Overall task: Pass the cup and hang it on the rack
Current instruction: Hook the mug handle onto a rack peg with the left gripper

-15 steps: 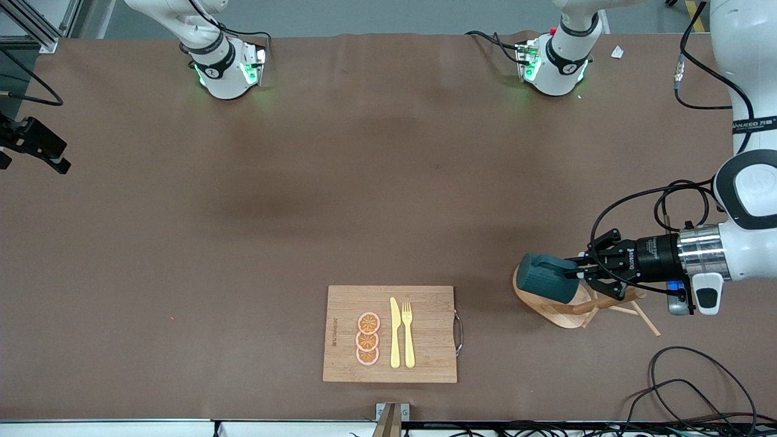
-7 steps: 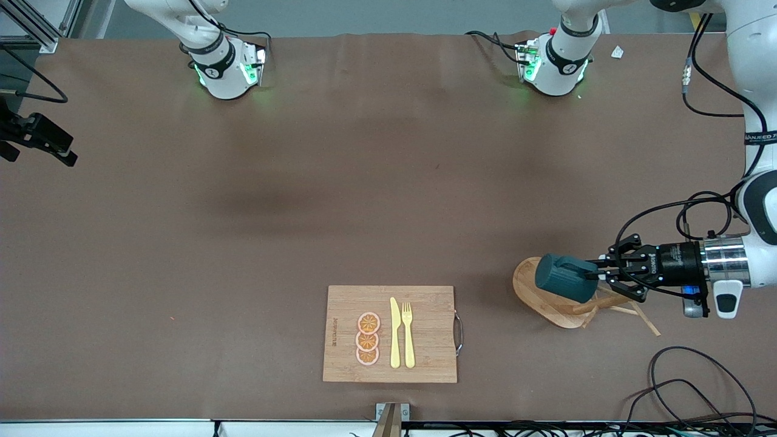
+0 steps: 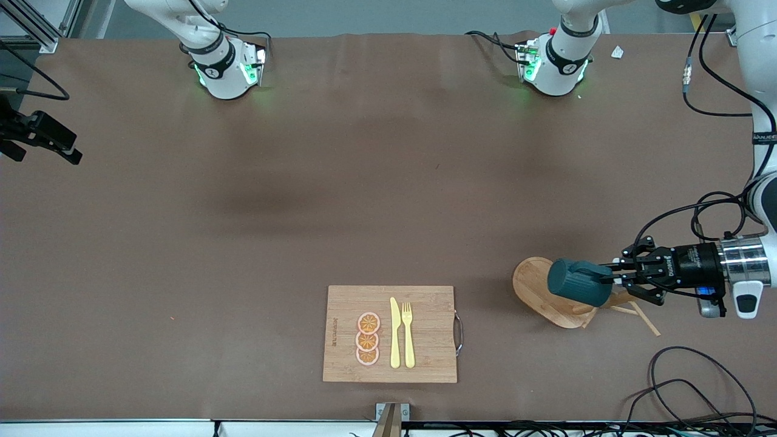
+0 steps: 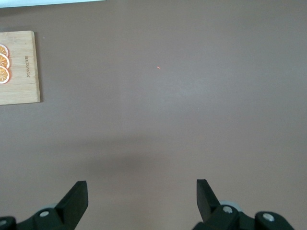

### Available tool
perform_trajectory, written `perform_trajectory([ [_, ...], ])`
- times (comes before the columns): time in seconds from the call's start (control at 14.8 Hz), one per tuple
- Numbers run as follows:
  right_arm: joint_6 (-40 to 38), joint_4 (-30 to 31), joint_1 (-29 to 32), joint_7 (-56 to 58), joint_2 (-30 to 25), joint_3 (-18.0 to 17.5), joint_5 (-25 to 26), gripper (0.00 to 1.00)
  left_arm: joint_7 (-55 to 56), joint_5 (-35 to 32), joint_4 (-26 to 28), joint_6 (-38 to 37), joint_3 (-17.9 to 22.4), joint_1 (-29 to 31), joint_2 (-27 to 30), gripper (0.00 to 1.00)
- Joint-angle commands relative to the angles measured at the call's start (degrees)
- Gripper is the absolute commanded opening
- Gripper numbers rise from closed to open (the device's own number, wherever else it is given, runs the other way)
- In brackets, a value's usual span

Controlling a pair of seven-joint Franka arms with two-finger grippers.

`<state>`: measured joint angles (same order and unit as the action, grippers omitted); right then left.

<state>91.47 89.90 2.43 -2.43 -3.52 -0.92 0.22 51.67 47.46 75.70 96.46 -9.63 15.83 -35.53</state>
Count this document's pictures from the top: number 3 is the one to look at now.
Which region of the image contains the dark teal mug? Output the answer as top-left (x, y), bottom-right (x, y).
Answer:
top-left (547, 258), bottom-right (615, 308)

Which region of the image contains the wooden mug rack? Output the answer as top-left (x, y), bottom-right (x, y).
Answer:
top-left (512, 257), bottom-right (662, 337)

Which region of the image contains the bamboo cutting board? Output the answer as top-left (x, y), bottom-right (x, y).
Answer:
top-left (322, 285), bottom-right (464, 384)

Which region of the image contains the brown table mat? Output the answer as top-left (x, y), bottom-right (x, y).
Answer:
top-left (0, 32), bottom-right (777, 424)

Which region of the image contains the yellow plastic fork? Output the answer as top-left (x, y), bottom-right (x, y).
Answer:
top-left (401, 302), bottom-right (416, 369)

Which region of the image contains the yellow plastic knife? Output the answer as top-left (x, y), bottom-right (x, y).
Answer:
top-left (390, 297), bottom-right (402, 369)

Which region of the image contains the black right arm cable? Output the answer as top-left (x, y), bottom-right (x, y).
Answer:
top-left (0, 39), bottom-right (70, 101)

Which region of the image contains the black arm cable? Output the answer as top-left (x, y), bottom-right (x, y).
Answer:
top-left (634, 0), bottom-right (777, 245)
top-left (0, 39), bottom-right (70, 101)

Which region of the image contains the black looped table cable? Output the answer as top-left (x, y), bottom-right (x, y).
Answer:
top-left (622, 346), bottom-right (759, 437)

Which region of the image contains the aluminium frame profile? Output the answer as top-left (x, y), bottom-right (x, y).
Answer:
top-left (0, 0), bottom-right (83, 54)

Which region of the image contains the black cable bundle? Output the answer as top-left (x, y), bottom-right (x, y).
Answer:
top-left (349, 421), bottom-right (777, 437)

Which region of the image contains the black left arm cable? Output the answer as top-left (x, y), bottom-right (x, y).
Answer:
top-left (634, 0), bottom-right (777, 245)

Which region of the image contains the black right base cable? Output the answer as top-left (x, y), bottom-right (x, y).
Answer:
top-left (185, 0), bottom-right (272, 61)

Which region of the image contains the black base cable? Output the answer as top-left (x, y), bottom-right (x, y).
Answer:
top-left (185, 0), bottom-right (272, 61)
top-left (465, 29), bottom-right (524, 64)

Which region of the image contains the black left base cable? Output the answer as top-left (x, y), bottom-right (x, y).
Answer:
top-left (465, 29), bottom-right (524, 64)

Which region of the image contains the white table edge rail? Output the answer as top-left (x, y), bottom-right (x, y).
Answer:
top-left (0, 419), bottom-right (377, 437)

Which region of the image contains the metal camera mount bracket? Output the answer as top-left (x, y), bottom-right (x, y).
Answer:
top-left (372, 402), bottom-right (411, 437)

